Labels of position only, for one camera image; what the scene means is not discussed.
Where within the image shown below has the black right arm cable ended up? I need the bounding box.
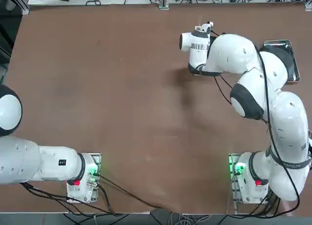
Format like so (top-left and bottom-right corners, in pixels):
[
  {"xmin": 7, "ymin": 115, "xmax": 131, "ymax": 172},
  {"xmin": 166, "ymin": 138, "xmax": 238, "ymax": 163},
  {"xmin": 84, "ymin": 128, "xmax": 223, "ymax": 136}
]
[{"xmin": 207, "ymin": 28, "xmax": 312, "ymax": 215}]

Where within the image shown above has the black left arm base cable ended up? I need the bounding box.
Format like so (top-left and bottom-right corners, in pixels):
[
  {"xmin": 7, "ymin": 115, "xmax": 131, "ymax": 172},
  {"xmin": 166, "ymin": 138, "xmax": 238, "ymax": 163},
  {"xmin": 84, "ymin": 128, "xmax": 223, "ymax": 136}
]
[{"xmin": 94, "ymin": 171, "xmax": 164, "ymax": 209}]

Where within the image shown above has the stainless steel tray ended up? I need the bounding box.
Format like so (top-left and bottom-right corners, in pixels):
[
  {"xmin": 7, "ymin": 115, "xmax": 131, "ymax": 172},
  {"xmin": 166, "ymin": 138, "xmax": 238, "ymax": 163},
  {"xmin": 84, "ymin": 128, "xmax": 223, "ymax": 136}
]
[{"xmin": 263, "ymin": 39, "xmax": 301, "ymax": 85}]

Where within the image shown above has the aluminium corner rail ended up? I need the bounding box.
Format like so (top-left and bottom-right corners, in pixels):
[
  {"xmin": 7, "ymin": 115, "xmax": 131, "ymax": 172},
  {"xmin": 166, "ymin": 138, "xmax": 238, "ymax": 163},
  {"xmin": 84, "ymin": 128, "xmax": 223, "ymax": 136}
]
[{"xmin": 7, "ymin": 0, "xmax": 30, "ymax": 15}]

